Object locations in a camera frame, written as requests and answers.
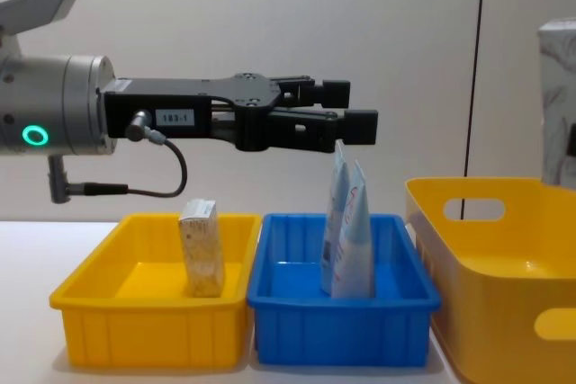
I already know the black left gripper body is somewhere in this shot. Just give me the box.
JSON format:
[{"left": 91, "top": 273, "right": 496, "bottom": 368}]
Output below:
[{"left": 103, "top": 72, "right": 282, "bottom": 153}]

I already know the white and blue tube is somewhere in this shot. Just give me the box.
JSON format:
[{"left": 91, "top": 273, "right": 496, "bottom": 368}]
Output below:
[
  {"left": 319, "top": 138, "right": 353, "bottom": 295},
  {"left": 331, "top": 159, "right": 376, "bottom": 300}
]

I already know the beige cardboard carton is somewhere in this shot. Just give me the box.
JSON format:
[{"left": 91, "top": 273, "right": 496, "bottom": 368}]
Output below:
[{"left": 178, "top": 198, "right": 226, "bottom": 299}]

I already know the white marbled box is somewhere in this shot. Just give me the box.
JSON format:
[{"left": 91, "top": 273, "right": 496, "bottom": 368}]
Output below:
[{"left": 536, "top": 17, "right": 576, "bottom": 188}]

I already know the shallow blue plastic tray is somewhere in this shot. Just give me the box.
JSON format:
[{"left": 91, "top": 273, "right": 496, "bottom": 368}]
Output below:
[{"left": 246, "top": 213, "right": 442, "bottom": 368}]

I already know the shallow yellow plastic tray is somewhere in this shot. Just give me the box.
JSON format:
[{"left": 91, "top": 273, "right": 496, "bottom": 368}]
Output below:
[{"left": 49, "top": 212, "right": 264, "bottom": 368}]

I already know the thin dark gripper cable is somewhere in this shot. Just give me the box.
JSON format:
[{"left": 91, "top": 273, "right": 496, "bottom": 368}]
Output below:
[{"left": 48, "top": 108, "right": 189, "bottom": 204}]

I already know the thin black vertical cord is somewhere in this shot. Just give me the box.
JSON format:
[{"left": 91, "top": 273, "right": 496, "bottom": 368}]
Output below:
[{"left": 460, "top": 0, "right": 489, "bottom": 221}]

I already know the yellow plastic basket with handles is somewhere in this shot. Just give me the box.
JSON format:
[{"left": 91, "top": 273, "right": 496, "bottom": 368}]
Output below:
[{"left": 404, "top": 176, "right": 576, "bottom": 384}]

